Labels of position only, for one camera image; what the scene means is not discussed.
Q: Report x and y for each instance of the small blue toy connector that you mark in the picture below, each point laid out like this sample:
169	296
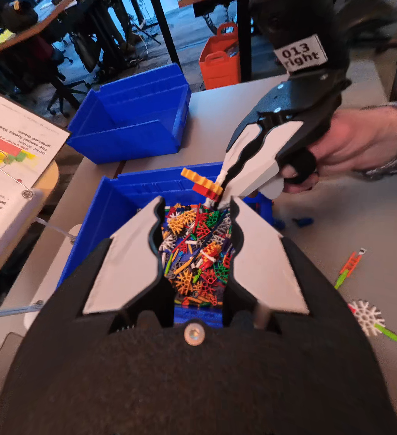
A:
279	223
302	221

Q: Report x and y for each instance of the person's right hand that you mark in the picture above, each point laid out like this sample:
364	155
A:
361	142

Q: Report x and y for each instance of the instruction sheet on stand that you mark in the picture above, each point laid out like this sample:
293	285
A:
48	180

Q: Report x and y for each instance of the pile of colourful toy pieces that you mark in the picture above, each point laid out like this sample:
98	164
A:
198	238

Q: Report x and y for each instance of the orange plastic crate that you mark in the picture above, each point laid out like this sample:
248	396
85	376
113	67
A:
218	64

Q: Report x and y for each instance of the blue plastic bin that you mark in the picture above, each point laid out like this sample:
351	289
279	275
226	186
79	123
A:
127	136
116	204

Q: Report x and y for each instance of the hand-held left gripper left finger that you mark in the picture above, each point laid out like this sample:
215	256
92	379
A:
127	268

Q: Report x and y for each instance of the small red yellow connector pair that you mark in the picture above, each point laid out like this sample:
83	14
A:
205	188

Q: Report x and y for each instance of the star toy rod model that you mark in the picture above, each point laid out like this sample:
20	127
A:
366	316

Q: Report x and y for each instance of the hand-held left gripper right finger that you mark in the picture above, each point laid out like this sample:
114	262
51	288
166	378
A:
269	272

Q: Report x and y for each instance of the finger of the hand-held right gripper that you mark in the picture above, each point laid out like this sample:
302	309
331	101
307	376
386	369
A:
239	142
269	153

